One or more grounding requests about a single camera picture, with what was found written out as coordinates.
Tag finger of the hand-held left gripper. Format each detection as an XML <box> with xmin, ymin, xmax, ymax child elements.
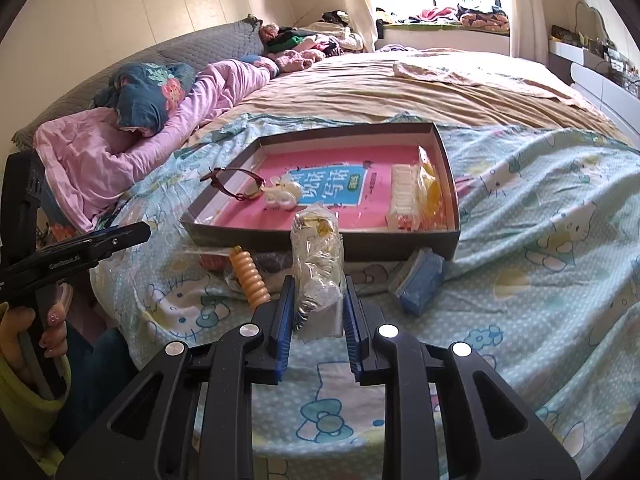
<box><xmin>87</xmin><ymin>221</ymin><xmax>152</xmax><ymax>263</ymax></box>

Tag small blue box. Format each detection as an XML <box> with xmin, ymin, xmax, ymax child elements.
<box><xmin>389</xmin><ymin>247</ymin><xmax>447</xmax><ymax>317</ymax></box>

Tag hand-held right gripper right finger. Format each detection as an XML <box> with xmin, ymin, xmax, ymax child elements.
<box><xmin>344</xmin><ymin>275</ymin><xmax>581</xmax><ymax>480</ymax></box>

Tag dark plastic bag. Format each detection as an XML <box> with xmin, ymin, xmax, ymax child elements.
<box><xmin>252</xmin><ymin>252</ymin><xmax>296</xmax><ymax>281</ymax></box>

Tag pile of clothes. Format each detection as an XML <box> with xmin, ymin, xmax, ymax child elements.
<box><xmin>260</xmin><ymin>10</ymin><xmax>368</xmax><ymax>73</ymax></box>

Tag clothes on window seat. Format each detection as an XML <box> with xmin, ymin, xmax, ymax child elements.
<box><xmin>375</xmin><ymin>4</ymin><xmax>511</xmax><ymax>31</ymax></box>

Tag person's dark trousers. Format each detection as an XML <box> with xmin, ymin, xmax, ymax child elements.
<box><xmin>50</xmin><ymin>320</ymin><xmax>141</xmax><ymax>456</ymax></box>

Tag grey quilted headboard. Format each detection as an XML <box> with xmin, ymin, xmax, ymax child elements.
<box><xmin>10</xmin><ymin>15</ymin><xmax>263</xmax><ymax>151</ymax></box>

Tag clear plastic jewelry packet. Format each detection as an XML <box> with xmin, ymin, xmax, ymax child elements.
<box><xmin>290</xmin><ymin>209</ymin><xmax>347</xmax><ymax>333</ymax></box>

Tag pink quilt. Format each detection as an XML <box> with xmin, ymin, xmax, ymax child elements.
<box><xmin>32</xmin><ymin>57</ymin><xmax>273</xmax><ymax>233</ymax></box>

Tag cream curtain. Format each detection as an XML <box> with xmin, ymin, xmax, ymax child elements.
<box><xmin>500</xmin><ymin>0</ymin><xmax>551</xmax><ymax>61</ymax></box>

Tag cream hair claw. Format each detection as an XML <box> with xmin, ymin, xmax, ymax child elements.
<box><xmin>385</xmin><ymin>164</ymin><xmax>426</xmax><ymax>231</ymax></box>

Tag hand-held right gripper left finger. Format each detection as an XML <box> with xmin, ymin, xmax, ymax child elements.
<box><xmin>57</xmin><ymin>275</ymin><xmax>297</xmax><ymax>480</ymax></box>

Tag white low cabinet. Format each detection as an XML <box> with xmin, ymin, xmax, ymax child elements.
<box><xmin>547</xmin><ymin>37</ymin><xmax>640</xmax><ymax>131</ymax></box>

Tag person's left hand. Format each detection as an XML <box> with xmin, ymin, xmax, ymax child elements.
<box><xmin>0</xmin><ymin>302</ymin><xmax>69</xmax><ymax>376</ymax></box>

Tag person's left forearm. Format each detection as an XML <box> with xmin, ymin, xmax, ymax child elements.
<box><xmin>0</xmin><ymin>345</ymin><xmax>73</xmax><ymax>478</ymax></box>

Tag pink and silver packet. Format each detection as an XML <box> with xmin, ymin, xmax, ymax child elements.
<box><xmin>177</xmin><ymin>245</ymin><xmax>236</xmax><ymax>281</ymax></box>

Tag cartoon print blanket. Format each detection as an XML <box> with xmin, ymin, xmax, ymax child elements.
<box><xmin>90</xmin><ymin>110</ymin><xmax>640</xmax><ymax>480</ymax></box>

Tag tan bedsheet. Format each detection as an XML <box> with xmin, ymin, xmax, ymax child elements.
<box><xmin>220</xmin><ymin>49</ymin><xmax>621</xmax><ymax>133</ymax></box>

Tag shallow cardboard box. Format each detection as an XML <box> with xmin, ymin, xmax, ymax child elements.
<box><xmin>179</xmin><ymin>121</ymin><xmax>462</xmax><ymax>263</ymax></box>

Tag pearl hair clip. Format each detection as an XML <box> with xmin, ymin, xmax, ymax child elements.
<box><xmin>262</xmin><ymin>177</ymin><xmax>305</xmax><ymax>211</ymax></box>

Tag dark floral quilt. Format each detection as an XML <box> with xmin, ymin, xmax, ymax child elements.
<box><xmin>92</xmin><ymin>61</ymin><xmax>198</xmax><ymax>133</ymax></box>

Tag bag of yellow clips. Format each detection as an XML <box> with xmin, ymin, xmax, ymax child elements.
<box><xmin>415</xmin><ymin>145</ymin><xmax>446</xmax><ymax>231</ymax></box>

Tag orange spiral hair clip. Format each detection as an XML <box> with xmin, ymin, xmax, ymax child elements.
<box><xmin>227</xmin><ymin>245</ymin><xmax>272</xmax><ymax>311</ymax></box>

